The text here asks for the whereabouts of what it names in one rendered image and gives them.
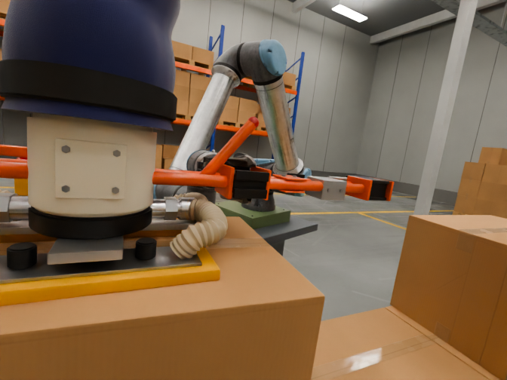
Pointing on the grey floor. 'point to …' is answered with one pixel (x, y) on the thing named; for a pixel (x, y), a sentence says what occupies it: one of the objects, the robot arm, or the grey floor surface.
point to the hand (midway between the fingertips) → (253, 182)
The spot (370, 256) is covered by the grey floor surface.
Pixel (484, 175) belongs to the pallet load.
